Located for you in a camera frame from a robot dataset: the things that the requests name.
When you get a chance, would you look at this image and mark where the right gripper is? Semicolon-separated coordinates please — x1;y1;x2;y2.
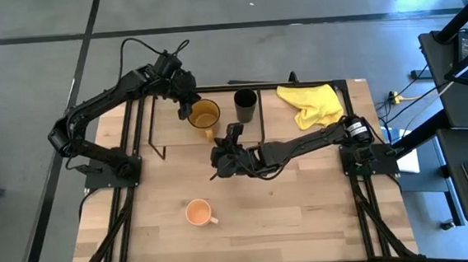
207;143;263;181

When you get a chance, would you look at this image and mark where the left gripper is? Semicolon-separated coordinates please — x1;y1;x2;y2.
171;69;204;121

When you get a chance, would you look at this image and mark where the yellow enamel mug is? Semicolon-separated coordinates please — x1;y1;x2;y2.
185;97;224;143

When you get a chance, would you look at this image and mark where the small peach cup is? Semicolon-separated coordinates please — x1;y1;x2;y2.
184;197;220;228

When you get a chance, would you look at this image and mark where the tall black cup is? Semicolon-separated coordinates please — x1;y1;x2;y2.
232;87;260;124

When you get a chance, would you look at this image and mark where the yellow cloth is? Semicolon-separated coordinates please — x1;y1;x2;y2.
275;81;346;133

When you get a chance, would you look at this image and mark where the yellow power plug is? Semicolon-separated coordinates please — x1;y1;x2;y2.
387;88;421;105

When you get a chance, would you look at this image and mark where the white paper sheet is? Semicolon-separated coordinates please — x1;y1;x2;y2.
395;148;421;175

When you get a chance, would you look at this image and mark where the black caster wheel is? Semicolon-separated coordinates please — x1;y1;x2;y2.
438;218;456;232

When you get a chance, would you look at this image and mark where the black desk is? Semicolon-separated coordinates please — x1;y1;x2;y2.
416;27;468;230

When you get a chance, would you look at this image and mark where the black diagonal pole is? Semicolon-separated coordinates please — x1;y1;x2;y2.
433;0;468;46

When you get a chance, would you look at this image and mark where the wooden shelf black frame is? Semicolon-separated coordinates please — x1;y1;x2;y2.
144;86;269;161

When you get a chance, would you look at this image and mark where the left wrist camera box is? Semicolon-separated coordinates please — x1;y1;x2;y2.
152;51;185;80

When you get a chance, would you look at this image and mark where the black table frame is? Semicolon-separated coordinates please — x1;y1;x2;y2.
0;58;468;262

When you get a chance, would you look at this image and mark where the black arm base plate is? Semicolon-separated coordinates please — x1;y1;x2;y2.
82;153;143;191
339;140;401;178

